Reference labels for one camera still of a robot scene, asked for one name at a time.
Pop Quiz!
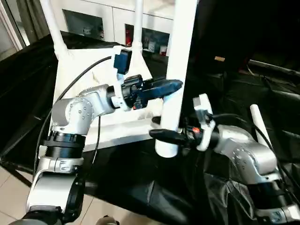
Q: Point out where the white plastic table leg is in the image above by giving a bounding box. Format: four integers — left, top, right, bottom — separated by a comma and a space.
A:
132, 0, 144, 51
249, 104, 274, 149
154, 0, 198, 158
39, 0, 72, 58

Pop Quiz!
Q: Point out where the white plastic table top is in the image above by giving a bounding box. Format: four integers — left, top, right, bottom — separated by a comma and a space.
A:
48, 45, 184, 153

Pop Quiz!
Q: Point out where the black table mat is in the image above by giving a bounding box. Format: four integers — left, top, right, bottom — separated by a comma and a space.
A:
0, 30, 300, 225

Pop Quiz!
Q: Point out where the white cabinet with glass doors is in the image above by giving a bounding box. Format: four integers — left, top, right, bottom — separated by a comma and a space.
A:
45, 0, 179, 57

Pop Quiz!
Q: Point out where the long dark metal rod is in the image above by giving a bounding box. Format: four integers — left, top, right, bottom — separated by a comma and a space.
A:
248, 60, 300, 77

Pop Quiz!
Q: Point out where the grey curtain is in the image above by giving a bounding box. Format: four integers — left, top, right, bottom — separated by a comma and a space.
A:
16, 0, 51, 39

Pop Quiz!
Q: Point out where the black work table leg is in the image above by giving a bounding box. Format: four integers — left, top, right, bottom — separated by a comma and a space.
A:
0, 161, 32, 187

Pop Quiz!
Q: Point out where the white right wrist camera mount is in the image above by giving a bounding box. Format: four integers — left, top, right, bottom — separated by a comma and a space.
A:
192, 93, 217, 151

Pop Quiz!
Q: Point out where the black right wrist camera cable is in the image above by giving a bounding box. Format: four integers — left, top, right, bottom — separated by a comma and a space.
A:
205, 113, 300, 202

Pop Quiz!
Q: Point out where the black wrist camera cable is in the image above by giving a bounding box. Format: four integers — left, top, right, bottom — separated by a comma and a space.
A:
205, 113, 300, 202
32, 55, 113, 181

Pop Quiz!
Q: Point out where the black left wrist camera cable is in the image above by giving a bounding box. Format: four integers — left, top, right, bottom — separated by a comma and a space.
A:
32, 55, 113, 181

